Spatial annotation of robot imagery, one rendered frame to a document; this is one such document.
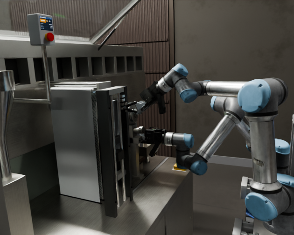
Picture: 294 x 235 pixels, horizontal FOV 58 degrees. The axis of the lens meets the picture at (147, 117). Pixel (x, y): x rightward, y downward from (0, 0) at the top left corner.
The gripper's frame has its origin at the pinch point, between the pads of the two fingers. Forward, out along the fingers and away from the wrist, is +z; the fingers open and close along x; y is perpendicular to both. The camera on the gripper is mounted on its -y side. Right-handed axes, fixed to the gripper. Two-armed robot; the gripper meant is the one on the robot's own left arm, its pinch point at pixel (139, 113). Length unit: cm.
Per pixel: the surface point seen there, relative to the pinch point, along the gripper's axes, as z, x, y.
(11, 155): 35, 54, 16
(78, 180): 28.4, 37.3, -9.9
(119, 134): -4.4, 34.8, -5.9
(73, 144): 17.8, 37.3, 4.2
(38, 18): -24, 60, 37
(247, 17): -74, -251, 36
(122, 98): -14.5, 30.8, 5.2
